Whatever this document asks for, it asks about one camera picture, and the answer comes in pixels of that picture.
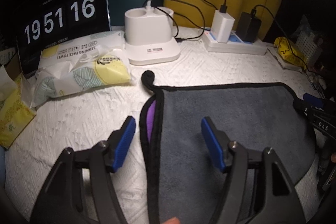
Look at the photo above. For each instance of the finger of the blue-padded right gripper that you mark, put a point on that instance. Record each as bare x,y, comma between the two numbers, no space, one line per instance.
274,198

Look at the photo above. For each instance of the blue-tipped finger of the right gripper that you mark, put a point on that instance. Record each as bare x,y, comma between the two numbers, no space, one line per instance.
320,113

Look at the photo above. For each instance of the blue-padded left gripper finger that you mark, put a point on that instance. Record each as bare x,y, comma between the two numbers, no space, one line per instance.
62,200

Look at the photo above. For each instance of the purple and grey towel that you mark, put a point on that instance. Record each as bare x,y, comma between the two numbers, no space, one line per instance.
182,181

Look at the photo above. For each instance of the person's hand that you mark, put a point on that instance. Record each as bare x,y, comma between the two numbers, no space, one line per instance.
173,220

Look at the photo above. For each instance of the white lattice basket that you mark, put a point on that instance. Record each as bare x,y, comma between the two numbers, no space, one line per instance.
307,44

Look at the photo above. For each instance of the white embossed tablecloth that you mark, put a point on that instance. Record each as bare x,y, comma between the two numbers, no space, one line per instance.
82,120

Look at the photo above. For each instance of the yellow plastic bag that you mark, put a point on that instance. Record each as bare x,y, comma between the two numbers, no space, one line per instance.
289,52

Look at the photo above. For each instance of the yellow tissue box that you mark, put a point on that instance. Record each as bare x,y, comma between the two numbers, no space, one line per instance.
16,109

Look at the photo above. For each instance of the white power strip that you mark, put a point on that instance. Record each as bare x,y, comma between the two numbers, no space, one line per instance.
234,45

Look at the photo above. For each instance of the black power adapter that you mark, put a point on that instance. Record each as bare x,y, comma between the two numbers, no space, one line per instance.
248,26

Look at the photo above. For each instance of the cleaning face towel pack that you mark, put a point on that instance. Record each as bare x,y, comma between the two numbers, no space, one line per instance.
80,65

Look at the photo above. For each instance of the white desk lamp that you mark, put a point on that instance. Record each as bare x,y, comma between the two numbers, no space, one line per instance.
149,35

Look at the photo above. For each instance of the tablet showing flip clock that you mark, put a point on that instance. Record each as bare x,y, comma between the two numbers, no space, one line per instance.
52,22

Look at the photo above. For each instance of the white wall charger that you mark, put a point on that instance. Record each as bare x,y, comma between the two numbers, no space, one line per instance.
222,26

